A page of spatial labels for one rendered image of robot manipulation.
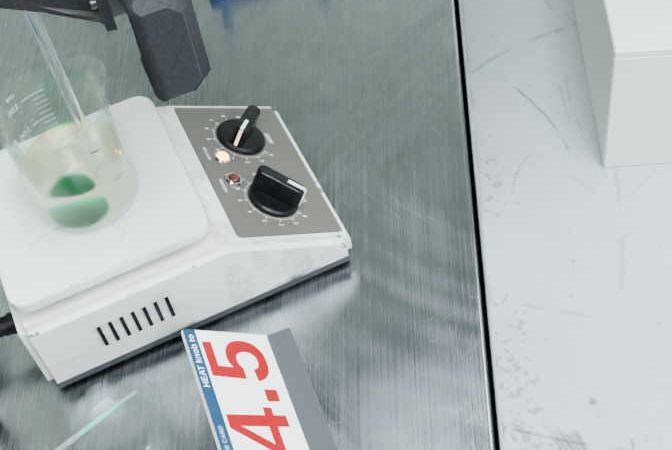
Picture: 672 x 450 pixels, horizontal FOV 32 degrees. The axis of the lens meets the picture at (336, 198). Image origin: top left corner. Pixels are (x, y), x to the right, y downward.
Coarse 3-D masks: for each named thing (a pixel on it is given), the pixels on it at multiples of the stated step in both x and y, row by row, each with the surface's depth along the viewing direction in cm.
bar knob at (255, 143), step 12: (252, 108) 74; (228, 120) 74; (240, 120) 72; (252, 120) 73; (228, 132) 73; (240, 132) 72; (252, 132) 74; (228, 144) 72; (240, 144) 72; (252, 144) 73; (264, 144) 74
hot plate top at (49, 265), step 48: (144, 144) 69; (0, 192) 68; (144, 192) 67; (192, 192) 66; (0, 240) 66; (48, 240) 66; (96, 240) 65; (144, 240) 65; (192, 240) 65; (48, 288) 64
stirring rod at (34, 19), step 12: (24, 12) 56; (36, 12) 56; (36, 24) 57; (36, 36) 57; (48, 36) 58; (48, 48) 58; (48, 60) 59; (60, 72) 60; (60, 84) 60; (72, 96) 61; (72, 108) 62; (84, 120) 63
